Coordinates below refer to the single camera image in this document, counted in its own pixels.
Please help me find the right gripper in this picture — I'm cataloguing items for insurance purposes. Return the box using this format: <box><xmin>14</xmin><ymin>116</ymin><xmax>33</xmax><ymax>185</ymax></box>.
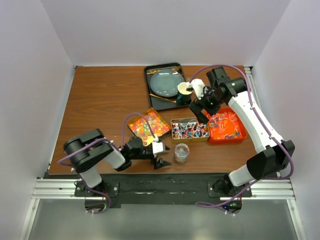
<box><xmin>188</xmin><ymin>85</ymin><xmax>224</xmax><ymax>124</ymax></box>

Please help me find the clear glass jar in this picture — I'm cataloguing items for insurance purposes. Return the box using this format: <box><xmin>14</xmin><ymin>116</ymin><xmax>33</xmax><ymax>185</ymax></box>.
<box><xmin>174</xmin><ymin>143</ymin><xmax>190</xmax><ymax>164</ymax></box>

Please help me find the orange tray of lollipops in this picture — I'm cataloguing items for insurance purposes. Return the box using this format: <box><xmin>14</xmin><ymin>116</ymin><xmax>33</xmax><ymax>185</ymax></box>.
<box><xmin>205</xmin><ymin>107</ymin><xmax>248</xmax><ymax>145</ymax></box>

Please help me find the gold tin of gummy candies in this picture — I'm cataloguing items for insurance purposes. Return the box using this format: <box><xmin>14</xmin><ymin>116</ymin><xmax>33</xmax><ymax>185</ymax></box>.
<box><xmin>127</xmin><ymin>108</ymin><xmax>171</xmax><ymax>147</ymax></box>

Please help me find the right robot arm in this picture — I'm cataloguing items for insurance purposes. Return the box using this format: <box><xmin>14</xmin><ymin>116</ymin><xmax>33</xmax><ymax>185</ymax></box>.
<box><xmin>187</xmin><ymin>65</ymin><xmax>295</xmax><ymax>197</ymax></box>

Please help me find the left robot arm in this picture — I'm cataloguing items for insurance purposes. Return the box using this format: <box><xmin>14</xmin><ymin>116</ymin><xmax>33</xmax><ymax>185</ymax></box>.
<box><xmin>58</xmin><ymin>128</ymin><xmax>172</xmax><ymax>196</ymax></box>

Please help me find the dark green mug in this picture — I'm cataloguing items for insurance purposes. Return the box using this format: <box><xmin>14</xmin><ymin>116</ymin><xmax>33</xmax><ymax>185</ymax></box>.
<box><xmin>176</xmin><ymin>82</ymin><xmax>192</xmax><ymax>105</ymax></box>

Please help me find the gold knife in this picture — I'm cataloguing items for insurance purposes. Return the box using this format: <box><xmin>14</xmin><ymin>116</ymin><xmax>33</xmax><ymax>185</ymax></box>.
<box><xmin>149</xmin><ymin>93</ymin><xmax>177</xmax><ymax>103</ymax></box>

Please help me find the black serving tray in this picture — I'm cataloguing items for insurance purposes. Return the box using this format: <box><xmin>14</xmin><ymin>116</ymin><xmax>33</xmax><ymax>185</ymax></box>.
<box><xmin>143</xmin><ymin>62</ymin><xmax>186</xmax><ymax>111</ymax></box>

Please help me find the blue-grey ceramic plate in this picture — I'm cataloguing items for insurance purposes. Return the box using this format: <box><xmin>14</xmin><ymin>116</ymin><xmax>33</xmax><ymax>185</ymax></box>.
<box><xmin>149</xmin><ymin>69</ymin><xmax>185</xmax><ymax>98</ymax></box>

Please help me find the gold fork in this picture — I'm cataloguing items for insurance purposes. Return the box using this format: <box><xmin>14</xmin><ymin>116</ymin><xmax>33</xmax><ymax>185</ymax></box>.
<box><xmin>146</xmin><ymin>65</ymin><xmax>182</xmax><ymax>75</ymax></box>

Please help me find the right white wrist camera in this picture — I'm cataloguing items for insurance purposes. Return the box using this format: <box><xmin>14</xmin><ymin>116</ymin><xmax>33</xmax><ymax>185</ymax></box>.
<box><xmin>187</xmin><ymin>78</ymin><xmax>206</xmax><ymax>100</ymax></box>

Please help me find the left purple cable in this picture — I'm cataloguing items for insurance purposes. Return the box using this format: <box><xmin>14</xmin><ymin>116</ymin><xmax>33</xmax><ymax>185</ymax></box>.
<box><xmin>56</xmin><ymin>112</ymin><xmax>161</xmax><ymax>215</ymax></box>

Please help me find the purple cable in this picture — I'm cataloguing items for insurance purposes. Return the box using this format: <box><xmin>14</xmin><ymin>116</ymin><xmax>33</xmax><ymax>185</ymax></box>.
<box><xmin>187</xmin><ymin>64</ymin><xmax>294</xmax><ymax>213</ymax></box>
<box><xmin>56</xmin><ymin>112</ymin><xmax>161</xmax><ymax>215</ymax></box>

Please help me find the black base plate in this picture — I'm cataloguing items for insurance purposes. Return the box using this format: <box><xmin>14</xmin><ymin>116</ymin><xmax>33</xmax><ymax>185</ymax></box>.
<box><xmin>43</xmin><ymin>171</ymin><xmax>280</xmax><ymax>210</ymax></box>

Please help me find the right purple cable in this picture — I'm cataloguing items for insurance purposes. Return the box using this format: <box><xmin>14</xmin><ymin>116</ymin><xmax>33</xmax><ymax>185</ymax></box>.
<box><xmin>187</xmin><ymin>64</ymin><xmax>294</xmax><ymax>213</ymax></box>

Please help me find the aluminium frame rail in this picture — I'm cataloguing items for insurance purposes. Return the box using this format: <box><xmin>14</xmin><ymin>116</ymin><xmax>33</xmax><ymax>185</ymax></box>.
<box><xmin>26</xmin><ymin>66</ymin><xmax>298</xmax><ymax>240</ymax></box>

